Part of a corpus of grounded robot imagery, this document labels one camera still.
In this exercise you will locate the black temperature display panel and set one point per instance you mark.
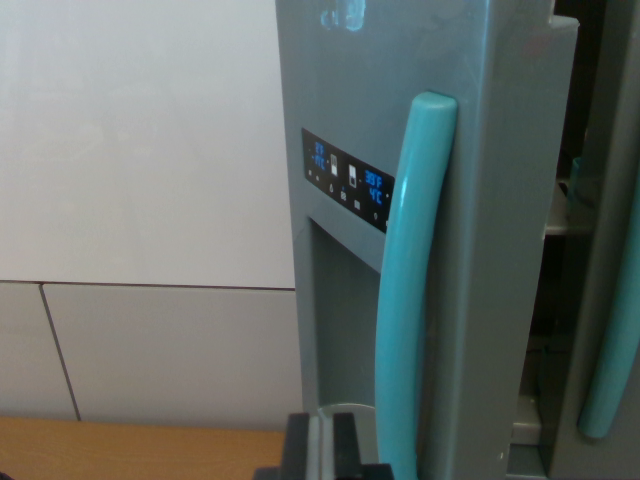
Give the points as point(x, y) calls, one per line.
point(345, 177)

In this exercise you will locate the plain grey fridge door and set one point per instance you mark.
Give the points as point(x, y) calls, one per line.
point(615, 100)

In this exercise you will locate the black object on table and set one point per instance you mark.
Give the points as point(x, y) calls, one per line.
point(7, 475)

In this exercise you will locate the grey fridge door with display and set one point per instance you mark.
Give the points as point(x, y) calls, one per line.
point(350, 75)

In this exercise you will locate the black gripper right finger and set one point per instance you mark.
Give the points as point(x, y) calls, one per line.
point(346, 445)

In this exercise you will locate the grey fridge body with shelves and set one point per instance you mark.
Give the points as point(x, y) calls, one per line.
point(550, 310)

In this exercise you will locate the teal item inside fridge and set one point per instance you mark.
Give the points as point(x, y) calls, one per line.
point(580, 187)

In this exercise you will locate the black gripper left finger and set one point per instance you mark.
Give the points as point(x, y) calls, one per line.
point(297, 445)

